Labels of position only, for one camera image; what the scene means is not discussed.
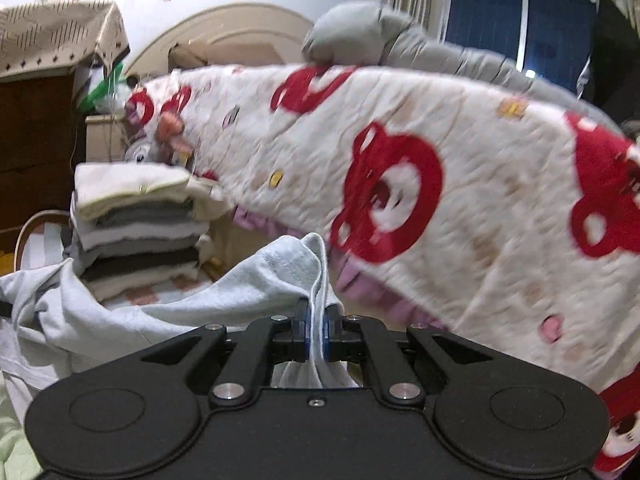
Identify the light grey garment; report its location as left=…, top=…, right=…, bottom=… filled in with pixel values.
left=1, top=233, right=354, bottom=417

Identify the white quilt with red bears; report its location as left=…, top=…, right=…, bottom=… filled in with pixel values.
left=126, top=65, right=639, bottom=478

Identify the grey pillow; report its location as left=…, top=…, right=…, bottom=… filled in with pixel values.
left=302, top=1, right=622, bottom=133

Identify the window with dark glass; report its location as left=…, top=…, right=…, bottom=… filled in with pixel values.
left=444, top=0, right=599, bottom=93

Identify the plush toy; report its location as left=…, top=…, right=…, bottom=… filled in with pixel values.
left=122, top=112, right=195, bottom=170

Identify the stack of folded clothes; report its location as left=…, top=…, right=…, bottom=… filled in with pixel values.
left=66, top=162, right=232, bottom=301

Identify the beige headboard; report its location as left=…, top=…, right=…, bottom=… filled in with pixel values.
left=124, top=3, right=312, bottom=77

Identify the patterned beige cloth cover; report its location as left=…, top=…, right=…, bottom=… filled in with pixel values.
left=1, top=1, right=130, bottom=82

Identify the dark wooden cabinet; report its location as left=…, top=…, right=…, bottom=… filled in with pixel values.
left=0, top=70, right=89, bottom=252

